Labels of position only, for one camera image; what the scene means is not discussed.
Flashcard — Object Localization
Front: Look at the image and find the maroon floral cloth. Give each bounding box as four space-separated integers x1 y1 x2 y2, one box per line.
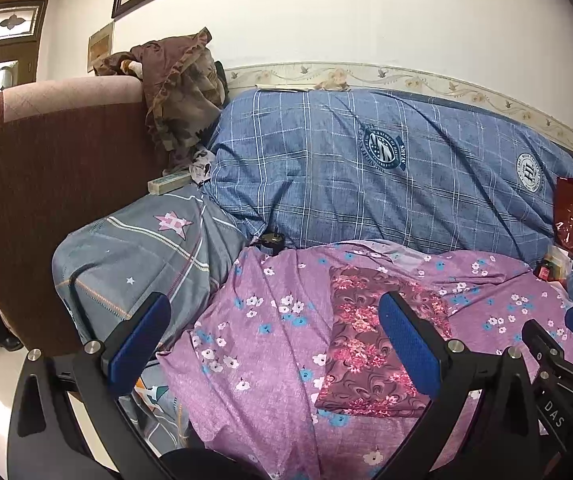
316 266 451 418

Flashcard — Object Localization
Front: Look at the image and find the small red bottle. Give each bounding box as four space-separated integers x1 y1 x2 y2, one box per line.
534 259 556 282

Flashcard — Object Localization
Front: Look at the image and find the grey star pillow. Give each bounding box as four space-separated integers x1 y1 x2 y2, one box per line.
52 184 247 342

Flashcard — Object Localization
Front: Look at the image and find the purple floral bed sheet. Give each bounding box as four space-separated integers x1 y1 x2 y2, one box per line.
160 240 573 479

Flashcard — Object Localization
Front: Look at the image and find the small cream box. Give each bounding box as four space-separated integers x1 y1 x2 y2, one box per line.
148 171 192 196

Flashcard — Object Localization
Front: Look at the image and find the small black jar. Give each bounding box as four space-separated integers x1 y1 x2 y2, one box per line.
257 232 285 257

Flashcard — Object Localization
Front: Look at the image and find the brown bed headboard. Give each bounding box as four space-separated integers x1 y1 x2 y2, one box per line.
0 76 164 356

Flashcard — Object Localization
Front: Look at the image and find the blue plaid quilt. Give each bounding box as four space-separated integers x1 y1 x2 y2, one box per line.
204 89 573 263

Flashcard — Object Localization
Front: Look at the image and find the brown camouflage frilled cloth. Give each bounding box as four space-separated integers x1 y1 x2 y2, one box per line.
93 27 228 171

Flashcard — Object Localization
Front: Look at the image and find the small wall plaque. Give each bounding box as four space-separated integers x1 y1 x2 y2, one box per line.
87 22 114 72

